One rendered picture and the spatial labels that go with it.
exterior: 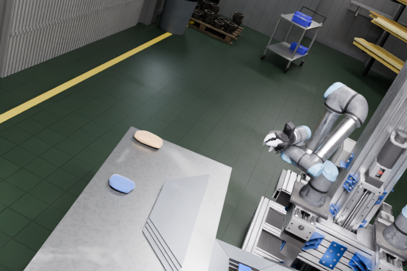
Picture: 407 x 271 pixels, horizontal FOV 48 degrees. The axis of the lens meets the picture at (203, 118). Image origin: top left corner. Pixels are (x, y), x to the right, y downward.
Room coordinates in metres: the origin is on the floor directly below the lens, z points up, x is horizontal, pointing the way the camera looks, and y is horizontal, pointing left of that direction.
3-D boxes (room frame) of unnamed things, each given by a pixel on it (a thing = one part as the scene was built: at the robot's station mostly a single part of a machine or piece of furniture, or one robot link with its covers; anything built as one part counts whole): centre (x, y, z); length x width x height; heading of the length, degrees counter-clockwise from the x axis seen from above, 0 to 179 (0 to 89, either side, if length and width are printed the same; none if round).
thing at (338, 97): (2.26, -0.61, 1.41); 0.15 x 0.12 x 0.55; 56
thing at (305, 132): (2.04, -0.47, 1.43); 0.11 x 0.08 x 0.09; 146
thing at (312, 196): (2.18, -0.73, 1.09); 0.15 x 0.15 x 0.10
